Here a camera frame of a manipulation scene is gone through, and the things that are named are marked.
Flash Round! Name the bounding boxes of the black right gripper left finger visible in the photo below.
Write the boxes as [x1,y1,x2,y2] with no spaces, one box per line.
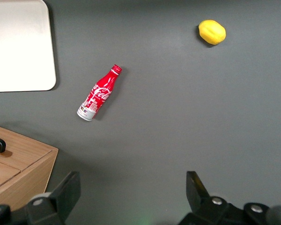
[25,171,81,225]

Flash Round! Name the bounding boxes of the beige plastic tray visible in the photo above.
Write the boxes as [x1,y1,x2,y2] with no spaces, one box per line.
[0,0,57,93]

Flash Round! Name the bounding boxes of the wooden drawer cabinet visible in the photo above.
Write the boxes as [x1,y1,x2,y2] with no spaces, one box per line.
[0,123,59,211]

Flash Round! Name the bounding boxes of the yellow lemon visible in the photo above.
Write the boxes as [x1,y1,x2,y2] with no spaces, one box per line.
[198,19,227,45]

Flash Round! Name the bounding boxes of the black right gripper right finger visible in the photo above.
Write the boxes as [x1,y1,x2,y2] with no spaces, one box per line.
[177,171,244,225]

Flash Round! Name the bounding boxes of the red coca-cola bottle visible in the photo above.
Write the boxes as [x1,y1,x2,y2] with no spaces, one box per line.
[76,64,123,122]

